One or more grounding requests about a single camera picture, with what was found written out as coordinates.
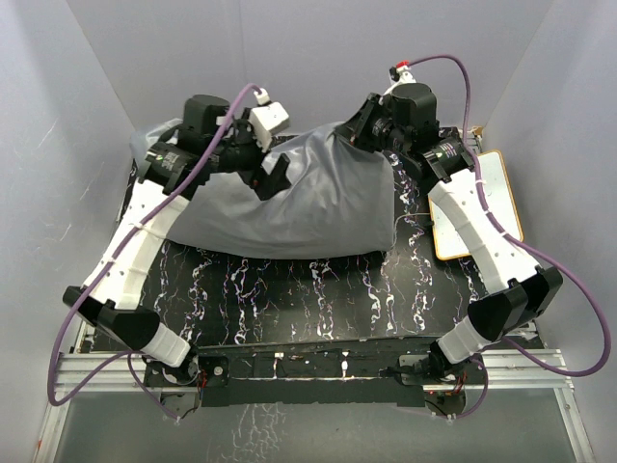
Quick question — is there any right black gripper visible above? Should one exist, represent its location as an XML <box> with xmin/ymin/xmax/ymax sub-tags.
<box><xmin>334</xmin><ymin>95</ymin><xmax>409</xmax><ymax>159</ymax></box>

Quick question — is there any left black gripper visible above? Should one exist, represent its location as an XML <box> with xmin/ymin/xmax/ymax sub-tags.
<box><xmin>205</xmin><ymin>109</ymin><xmax>290</xmax><ymax>198</ymax></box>

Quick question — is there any grey pillowcase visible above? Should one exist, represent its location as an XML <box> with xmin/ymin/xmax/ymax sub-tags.
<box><xmin>128</xmin><ymin>121</ymin><xmax>394</xmax><ymax>259</ymax></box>

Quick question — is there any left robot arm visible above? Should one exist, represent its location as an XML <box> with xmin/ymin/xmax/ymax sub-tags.
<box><xmin>63</xmin><ymin>91</ymin><xmax>290</xmax><ymax>385</ymax></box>

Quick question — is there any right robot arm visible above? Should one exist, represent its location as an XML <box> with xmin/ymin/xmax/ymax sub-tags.
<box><xmin>335</xmin><ymin>83</ymin><xmax>563</xmax><ymax>383</ymax></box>

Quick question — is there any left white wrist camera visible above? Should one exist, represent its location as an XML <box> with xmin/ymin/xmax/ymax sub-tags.
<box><xmin>249</xmin><ymin>88</ymin><xmax>290</xmax><ymax>153</ymax></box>

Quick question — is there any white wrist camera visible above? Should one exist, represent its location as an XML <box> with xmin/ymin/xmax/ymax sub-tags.
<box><xmin>383</xmin><ymin>61</ymin><xmax>416</xmax><ymax>96</ymax></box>
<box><xmin>249</xmin><ymin>88</ymin><xmax>290</xmax><ymax>153</ymax></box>

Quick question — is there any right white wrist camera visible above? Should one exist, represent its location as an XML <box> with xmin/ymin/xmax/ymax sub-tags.
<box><xmin>383</xmin><ymin>61</ymin><xmax>416</xmax><ymax>96</ymax></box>

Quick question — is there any small whiteboard wooden frame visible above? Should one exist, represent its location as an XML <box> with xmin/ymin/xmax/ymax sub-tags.
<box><xmin>427</xmin><ymin>150</ymin><xmax>525</xmax><ymax>261</ymax></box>

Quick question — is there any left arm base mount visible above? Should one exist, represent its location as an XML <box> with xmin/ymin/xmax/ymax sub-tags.
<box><xmin>143</xmin><ymin>355</ymin><xmax>228</xmax><ymax>389</ymax></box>

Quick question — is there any aluminium frame rail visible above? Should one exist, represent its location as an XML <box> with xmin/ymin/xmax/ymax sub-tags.
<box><xmin>37</xmin><ymin>341</ymin><xmax>595</xmax><ymax>462</ymax></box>

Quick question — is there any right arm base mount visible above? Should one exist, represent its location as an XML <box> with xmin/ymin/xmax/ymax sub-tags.
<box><xmin>379</xmin><ymin>354</ymin><xmax>476</xmax><ymax>395</ymax></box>

